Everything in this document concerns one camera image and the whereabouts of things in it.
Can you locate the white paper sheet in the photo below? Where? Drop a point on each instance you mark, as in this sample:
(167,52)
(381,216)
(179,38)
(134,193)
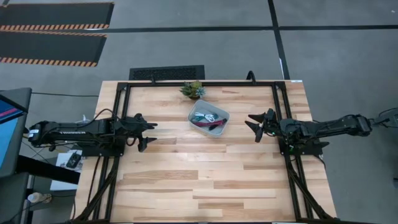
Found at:
(62,185)
(62,161)

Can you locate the white label sticker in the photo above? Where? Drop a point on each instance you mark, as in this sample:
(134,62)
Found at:
(296,81)

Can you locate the clear plastic water bottle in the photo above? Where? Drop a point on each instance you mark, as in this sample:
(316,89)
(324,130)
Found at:
(38,197)

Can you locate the black hazard-striped floor mat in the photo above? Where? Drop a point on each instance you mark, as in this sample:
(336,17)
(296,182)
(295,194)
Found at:
(49,46)
(56,14)

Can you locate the black metal table frame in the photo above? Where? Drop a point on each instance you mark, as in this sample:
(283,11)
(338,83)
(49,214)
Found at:
(202,84)

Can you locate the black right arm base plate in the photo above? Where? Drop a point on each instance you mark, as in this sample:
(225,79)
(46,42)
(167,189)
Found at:
(308,151)

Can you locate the black side desk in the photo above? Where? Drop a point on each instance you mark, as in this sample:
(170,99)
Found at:
(12,196)

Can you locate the black floor vent grate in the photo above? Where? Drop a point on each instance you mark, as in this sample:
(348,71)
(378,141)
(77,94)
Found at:
(167,72)

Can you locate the computer monitor with blue screen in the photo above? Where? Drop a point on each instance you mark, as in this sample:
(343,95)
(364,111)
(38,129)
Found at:
(9,130)

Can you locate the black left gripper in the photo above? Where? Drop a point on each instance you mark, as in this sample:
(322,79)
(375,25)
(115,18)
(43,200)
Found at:
(133,129)

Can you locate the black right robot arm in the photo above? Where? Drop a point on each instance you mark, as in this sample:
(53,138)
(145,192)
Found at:
(326,127)

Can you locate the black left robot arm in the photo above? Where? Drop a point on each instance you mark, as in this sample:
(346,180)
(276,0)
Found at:
(68,132)

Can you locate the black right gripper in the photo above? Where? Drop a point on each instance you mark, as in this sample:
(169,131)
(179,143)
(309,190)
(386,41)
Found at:
(271,126)

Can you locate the small black handheld device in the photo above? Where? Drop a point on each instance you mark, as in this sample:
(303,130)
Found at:
(73,160)

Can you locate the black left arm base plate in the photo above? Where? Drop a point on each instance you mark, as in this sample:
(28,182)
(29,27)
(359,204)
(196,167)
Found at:
(102,152)

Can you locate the white plastic bin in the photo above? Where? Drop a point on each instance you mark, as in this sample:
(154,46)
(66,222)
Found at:
(217,132)

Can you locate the small potted succulent plant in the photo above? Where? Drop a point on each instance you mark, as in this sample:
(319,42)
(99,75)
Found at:
(192,89)

